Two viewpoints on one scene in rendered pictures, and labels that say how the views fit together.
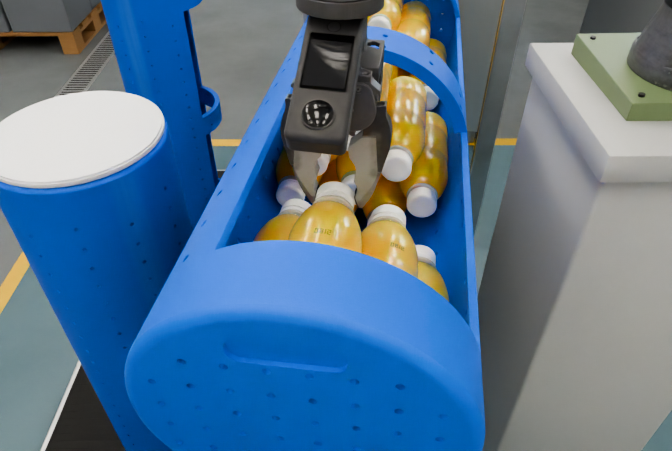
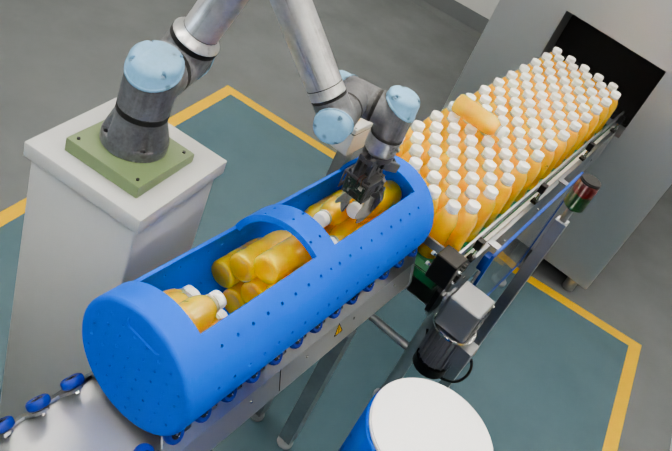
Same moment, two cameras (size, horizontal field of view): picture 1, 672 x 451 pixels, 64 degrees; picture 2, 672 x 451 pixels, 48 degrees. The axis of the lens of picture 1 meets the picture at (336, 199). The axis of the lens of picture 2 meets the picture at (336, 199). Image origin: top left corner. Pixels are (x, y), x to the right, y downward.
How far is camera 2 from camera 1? 2.01 m
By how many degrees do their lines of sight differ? 103
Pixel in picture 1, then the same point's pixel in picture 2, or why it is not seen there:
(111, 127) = (408, 420)
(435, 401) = not seen: hidden behind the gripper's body
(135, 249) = not seen: hidden behind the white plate
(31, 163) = (459, 413)
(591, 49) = (153, 177)
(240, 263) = (412, 178)
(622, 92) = (187, 159)
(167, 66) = not seen: outside the picture
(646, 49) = (164, 145)
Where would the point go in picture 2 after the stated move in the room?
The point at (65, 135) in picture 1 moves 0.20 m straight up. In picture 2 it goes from (439, 431) to (483, 374)
